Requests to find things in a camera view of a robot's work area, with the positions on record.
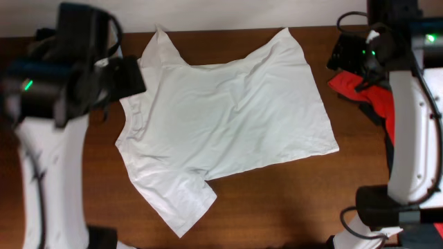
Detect white t-shirt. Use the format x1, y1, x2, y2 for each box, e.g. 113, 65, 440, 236
116, 29, 339, 237

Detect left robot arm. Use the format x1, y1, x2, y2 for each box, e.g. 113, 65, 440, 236
1, 2, 146, 249

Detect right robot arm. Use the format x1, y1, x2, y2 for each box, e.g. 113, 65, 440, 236
326, 1, 442, 248

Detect red t-shirt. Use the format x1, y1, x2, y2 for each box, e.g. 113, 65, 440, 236
327, 71, 395, 143

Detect folded light blue garment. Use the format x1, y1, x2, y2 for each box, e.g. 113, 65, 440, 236
111, 26, 123, 59

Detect dark garment under red shirt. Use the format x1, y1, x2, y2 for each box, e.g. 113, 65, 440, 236
337, 93, 394, 176

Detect folded khaki trousers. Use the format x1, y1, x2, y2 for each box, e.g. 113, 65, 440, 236
27, 32, 59, 62

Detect folded black garment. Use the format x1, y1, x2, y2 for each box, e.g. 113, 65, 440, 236
35, 28, 56, 41

